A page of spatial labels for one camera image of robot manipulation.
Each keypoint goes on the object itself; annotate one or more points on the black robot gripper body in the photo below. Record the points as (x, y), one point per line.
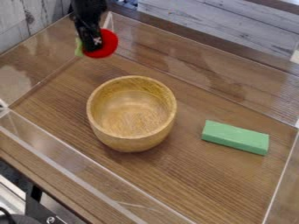
(88, 10)

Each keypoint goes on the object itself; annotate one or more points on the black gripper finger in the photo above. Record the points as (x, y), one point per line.
(78, 26)
(91, 37)

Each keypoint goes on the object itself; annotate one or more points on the light wooden bowl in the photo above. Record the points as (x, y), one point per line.
(131, 112)

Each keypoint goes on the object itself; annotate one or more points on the clear acrylic tray walls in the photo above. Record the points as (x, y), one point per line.
(188, 181)

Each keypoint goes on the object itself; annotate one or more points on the green rectangular sponge block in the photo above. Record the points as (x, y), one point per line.
(235, 137)

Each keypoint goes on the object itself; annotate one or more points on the black table leg clamp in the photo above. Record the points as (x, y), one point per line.
(36, 210)

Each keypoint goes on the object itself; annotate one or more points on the clear acrylic corner bracket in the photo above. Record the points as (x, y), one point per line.
(108, 21)

